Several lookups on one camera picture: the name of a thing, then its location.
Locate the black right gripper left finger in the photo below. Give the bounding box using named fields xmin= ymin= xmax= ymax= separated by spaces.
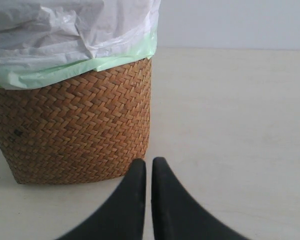
xmin=59 ymin=158 xmax=147 ymax=240

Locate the white plastic bin liner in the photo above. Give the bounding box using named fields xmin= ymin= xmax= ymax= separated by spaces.
xmin=0 ymin=0 xmax=161 ymax=90

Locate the brown woven wicker basket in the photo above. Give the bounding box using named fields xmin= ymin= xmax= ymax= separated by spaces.
xmin=0 ymin=58 xmax=152 ymax=185

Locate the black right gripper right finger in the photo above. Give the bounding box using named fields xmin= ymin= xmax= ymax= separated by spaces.
xmin=151 ymin=157 xmax=243 ymax=240

